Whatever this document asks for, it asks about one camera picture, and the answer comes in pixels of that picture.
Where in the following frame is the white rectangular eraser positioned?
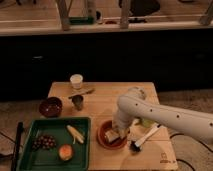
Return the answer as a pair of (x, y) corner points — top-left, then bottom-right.
(105, 130), (119, 143)

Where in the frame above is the green object behind arm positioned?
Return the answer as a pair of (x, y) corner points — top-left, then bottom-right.
(136, 119), (154, 128)

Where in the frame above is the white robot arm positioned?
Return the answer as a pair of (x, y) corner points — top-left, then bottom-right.
(113, 87), (213, 143)

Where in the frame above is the dark red bowl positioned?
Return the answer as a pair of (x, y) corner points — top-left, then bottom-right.
(39, 97), (62, 118)

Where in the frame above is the wooden stick utensil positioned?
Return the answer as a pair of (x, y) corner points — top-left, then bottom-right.
(68, 88), (95, 99)

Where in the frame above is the small metal cup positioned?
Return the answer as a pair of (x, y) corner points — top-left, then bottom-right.
(72, 95), (84, 111)

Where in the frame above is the orange round fruit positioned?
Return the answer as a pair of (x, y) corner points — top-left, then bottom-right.
(58, 144), (73, 161)

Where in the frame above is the green plastic tray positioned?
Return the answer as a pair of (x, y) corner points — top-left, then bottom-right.
(17, 117), (91, 171)

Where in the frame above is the white paper cup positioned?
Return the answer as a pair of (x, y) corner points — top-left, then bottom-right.
(70, 74), (83, 89)

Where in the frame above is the dark grape bunch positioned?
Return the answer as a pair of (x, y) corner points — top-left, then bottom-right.
(32, 135), (56, 150)

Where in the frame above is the black bar beside tray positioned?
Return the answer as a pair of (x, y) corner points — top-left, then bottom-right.
(11, 122), (24, 171)

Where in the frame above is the white-handled black brush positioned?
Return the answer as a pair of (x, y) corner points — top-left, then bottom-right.
(130, 124), (161, 152)

